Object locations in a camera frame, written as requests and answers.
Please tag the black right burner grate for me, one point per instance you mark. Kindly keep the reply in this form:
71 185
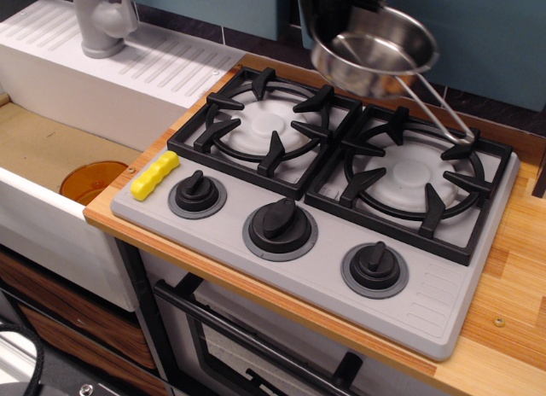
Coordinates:
399 176

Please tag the black burner grate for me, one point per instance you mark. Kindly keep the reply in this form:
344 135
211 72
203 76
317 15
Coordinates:
399 176
261 131

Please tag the yellow crinkle fry toy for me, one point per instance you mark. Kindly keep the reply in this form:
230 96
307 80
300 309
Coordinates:
145 184

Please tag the grey toy stove top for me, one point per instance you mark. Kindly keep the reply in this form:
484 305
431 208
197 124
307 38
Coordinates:
427 316

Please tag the grey toy faucet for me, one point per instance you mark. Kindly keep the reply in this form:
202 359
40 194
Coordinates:
104 26

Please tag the black middle stove knob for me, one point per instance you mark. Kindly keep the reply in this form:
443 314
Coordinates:
280 231

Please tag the black left burner grate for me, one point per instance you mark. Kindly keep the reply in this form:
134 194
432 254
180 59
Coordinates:
261 131

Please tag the black stove knob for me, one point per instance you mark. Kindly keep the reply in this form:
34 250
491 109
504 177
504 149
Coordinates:
375 271
280 231
197 196

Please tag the oven door with black handle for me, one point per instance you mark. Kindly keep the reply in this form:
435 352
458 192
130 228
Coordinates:
242 349

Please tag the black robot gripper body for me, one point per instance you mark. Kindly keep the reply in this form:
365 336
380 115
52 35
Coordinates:
332 16

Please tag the wooden drawer front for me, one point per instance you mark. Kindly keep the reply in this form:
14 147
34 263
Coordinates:
84 326

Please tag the white toy sink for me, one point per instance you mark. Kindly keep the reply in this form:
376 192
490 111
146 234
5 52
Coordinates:
61 110

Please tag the orange plastic bowl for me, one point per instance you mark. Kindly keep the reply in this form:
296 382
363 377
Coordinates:
85 183

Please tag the stainless steel pot with handle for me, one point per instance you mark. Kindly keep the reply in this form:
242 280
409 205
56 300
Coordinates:
381 55

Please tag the black left stove knob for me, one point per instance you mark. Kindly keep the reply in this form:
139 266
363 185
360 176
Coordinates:
197 196

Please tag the black right stove knob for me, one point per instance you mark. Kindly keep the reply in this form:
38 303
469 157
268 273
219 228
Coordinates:
375 271

